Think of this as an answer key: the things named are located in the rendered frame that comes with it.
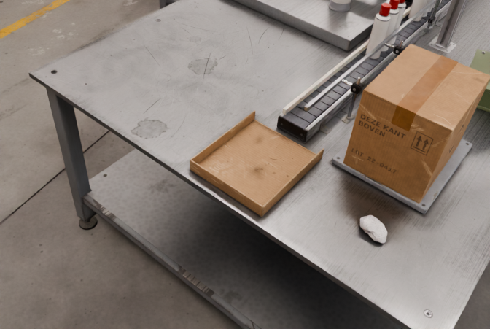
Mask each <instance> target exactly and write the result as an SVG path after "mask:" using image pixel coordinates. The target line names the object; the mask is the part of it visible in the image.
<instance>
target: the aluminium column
mask: <svg viewBox="0 0 490 329"><path fill-rule="evenodd" d="M466 3H467V0H451V4H450V6H449V8H448V12H447V14H446V18H445V20H444V22H443V25H442V28H441V30H440V33H439V36H438V38H437V41H436V45H437V46H440V47H443V48H445V49H446V48H447V47H448V46H449V45H450V43H451V40H452V38H453V35H454V32H455V30H456V27H457V25H458V23H459V20H460V17H461V16H462V12H463V10H464V7H465V4H466Z"/></svg>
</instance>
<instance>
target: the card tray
mask: <svg viewBox="0 0 490 329"><path fill-rule="evenodd" d="M254 118H255V111H253V112H252V113H251V114H249V115H248V116H246V117H245V118H244V119H243V120H241V121H240V122H239V123H237V124H236V125H235V126H233V127H232V128H231V129H230V130H228V131H227V132H225V133H224V134H223V135H221V136H220V137H219V138H218V139H216V140H215V141H214V142H212V143H211V144H210V145H209V146H207V147H206V148H204V149H203V150H201V151H200V152H199V153H198V154H197V155H195V156H194V157H193V158H191V159H190V170H191V171H193V172H194V173H196V174H197V175H198V176H200V177H202V178H204V179H205V180H206V181H208V182H210V183H211V184H213V185H214V186H215V187H217V188H219V189H220V190H221V191H223V192H224V193H226V194H228V195H229V196H231V197H232V198H234V199H235V200H237V201H238V202H240V203H241V204H243V205H244V206H246V207H247V208H249V209H251V210H252V211H253V212H255V213H257V214H258V215H259V216H261V217H262V216H263V215H264V214H265V213H266V212H267V211H268V210H269V209H270V208H271V207H272V206H273V205H274V204H276V203H277V202H278V201H279V200H280V199H281V198H282V197H283V196H284V195H285V194H286V193H287V192H288V191H289V190H290V189H291V188H292V187H293V186H294V185H295V184H296V183H297V182H298V181H299V180H300V179H301V178H302V177H303V176H304V175H305V174H306V173H307V172H308V171H309V170H310V169H312V168H313V167H314V166H315V165H316V164H317V163H318V162H319V161H320V160H321V159H322V156H323V152H324V148H323V149H322V150H321V151H319V152H318V153H317V154H316V153H314V152H312V151H310V150H308V149H306V148H305V147H303V146H301V145H299V144H298V143H296V142H294V141H292V140H291V139H288V138H287V137H285V136H283V135H281V134H280V133H278V132H276V131H274V130H273V129H271V128H269V127H268V126H266V125H263V124H262V123H260V122H258V121H256V120H255V119H254Z"/></svg>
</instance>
